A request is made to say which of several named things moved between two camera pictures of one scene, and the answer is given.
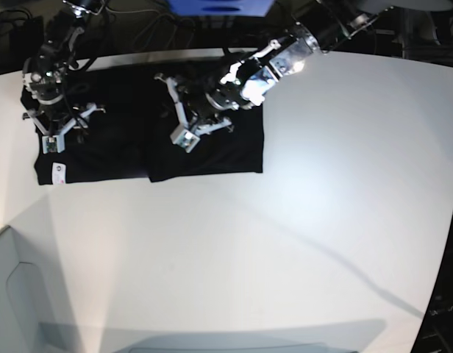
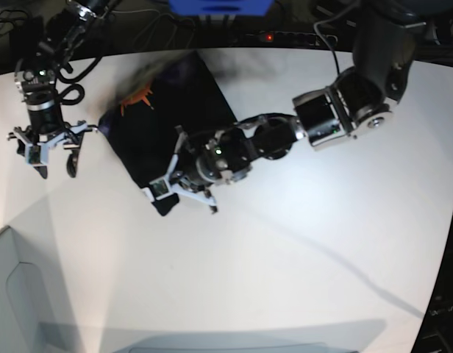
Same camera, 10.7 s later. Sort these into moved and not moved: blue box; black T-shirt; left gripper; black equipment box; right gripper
Moved: right gripper; left gripper; black T-shirt
Not moved: black equipment box; blue box
